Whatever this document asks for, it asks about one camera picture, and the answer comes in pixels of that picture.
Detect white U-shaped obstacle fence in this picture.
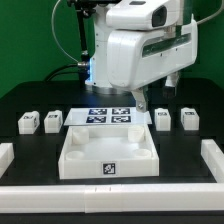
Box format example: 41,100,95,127
0,139,224,213

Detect grey cable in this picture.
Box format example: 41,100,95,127
50,0,84,65

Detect white sheet with markers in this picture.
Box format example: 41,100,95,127
64,107,152,126

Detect black cable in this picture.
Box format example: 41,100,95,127
44,63,88,82

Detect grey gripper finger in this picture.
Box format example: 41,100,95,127
132,86,148,112
163,72,180,97

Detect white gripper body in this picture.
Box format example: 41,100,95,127
106,16,198,91

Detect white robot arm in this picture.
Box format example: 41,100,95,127
67,0,198,112

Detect white square table top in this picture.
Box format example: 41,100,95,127
58,124,159,179

